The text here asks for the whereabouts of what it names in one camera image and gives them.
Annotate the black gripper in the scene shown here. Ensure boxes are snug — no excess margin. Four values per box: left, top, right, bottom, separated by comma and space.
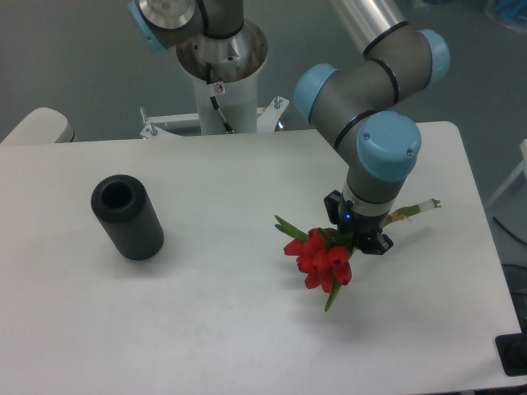
324, 190, 394, 255

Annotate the red tulip bouquet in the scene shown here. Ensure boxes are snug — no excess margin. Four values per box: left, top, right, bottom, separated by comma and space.
274, 197, 444, 314

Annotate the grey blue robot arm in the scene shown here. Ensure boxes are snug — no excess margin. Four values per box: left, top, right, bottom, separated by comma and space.
128, 1, 450, 255

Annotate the black box at table corner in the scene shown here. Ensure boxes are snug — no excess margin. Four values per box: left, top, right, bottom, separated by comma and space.
495, 333, 526, 377

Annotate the black ribbed cylinder vase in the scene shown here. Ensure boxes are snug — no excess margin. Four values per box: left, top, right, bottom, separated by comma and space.
91, 174, 164, 261

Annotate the blue plastic bag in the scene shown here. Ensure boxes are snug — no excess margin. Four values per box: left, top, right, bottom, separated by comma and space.
484, 0, 526, 32

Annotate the white chair armrest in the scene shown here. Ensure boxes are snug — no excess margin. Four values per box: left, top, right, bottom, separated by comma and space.
1, 107, 76, 146

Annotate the black cable on floor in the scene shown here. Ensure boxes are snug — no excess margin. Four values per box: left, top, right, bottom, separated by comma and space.
492, 216, 527, 244

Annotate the white frame at right edge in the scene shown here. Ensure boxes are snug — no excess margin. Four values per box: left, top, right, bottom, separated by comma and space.
483, 140, 526, 211

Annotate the white metal base frame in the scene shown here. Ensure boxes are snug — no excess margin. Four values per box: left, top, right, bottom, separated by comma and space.
139, 95, 290, 139

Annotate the black cable on pedestal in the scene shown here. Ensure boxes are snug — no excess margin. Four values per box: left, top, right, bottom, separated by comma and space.
204, 61, 236, 135

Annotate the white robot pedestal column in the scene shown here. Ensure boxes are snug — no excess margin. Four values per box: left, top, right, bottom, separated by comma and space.
175, 19, 269, 136

